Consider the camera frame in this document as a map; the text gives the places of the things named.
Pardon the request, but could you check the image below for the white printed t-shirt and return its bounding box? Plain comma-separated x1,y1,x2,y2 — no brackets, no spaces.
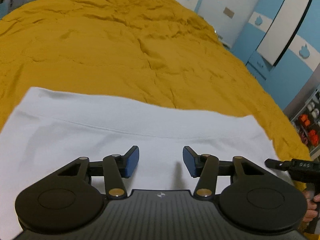
1,87,277,239

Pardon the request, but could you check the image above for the person's right hand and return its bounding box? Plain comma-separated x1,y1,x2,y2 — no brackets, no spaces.
303,191,319,222

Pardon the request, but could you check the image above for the shelf with orange items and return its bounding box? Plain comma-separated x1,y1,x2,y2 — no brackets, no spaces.
290,86,319,161

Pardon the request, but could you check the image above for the blue white wardrobe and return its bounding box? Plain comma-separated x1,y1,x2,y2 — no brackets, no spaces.
231,0,319,109

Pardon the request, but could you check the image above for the mustard yellow bedspread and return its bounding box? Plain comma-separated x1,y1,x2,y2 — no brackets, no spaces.
1,0,309,160

